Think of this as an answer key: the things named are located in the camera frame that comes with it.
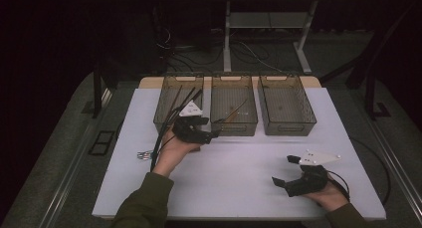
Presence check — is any smoked transparent plastic bin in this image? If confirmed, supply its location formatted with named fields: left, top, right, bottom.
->
left=153, top=74, right=205, bottom=134
left=209, top=73, right=259, bottom=137
left=257, top=74, right=317, bottom=137

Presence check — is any thin black floor cable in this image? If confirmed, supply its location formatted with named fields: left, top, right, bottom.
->
left=349, top=136, right=392, bottom=206

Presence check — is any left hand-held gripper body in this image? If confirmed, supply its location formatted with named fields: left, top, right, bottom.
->
left=172, top=101, right=208, bottom=145

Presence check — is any brown wooden chopstick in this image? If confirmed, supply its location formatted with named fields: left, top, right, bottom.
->
left=165, top=85, right=183, bottom=121

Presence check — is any person's right hand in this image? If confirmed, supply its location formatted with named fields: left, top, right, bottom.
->
left=303, top=179, right=349, bottom=212

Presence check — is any black metal stand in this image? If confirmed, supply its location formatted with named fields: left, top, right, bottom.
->
left=319, top=2, right=392, bottom=121

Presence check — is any black floor socket frame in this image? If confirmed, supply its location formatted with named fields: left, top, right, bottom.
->
left=88, top=130, right=116, bottom=156

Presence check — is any tangle of floor cables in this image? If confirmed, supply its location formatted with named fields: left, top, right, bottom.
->
left=155, top=25, right=290, bottom=75

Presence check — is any white metal desk frame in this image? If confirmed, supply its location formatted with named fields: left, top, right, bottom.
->
left=212, top=0, right=367, bottom=75

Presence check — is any aluminium floor rail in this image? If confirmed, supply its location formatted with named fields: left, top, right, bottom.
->
left=351, top=98, right=422, bottom=222
left=43, top=88, right=113, bottom=228

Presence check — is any person's left hand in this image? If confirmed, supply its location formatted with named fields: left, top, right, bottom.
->
left=152, top=129, right=202, bottom=177

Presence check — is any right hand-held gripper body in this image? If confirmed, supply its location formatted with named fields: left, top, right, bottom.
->
left=285, top=149, right=342, bottom=198

